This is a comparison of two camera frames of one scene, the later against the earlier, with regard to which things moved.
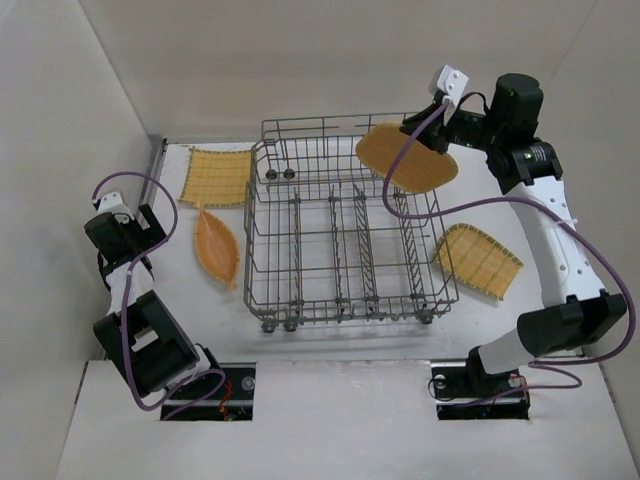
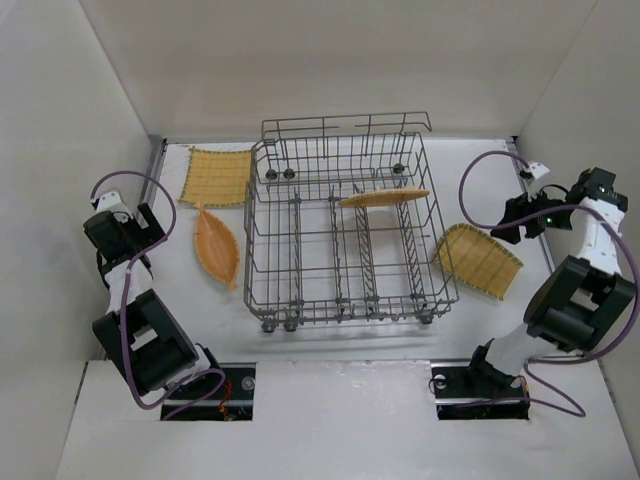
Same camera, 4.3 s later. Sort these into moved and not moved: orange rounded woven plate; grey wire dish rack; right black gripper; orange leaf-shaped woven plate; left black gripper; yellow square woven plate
Moved: right black gripper; orange rounded woven plate
Not moved: left black gripper; grey wire dish rack; orange leaf-shaped woven plate; yellow square woven plate
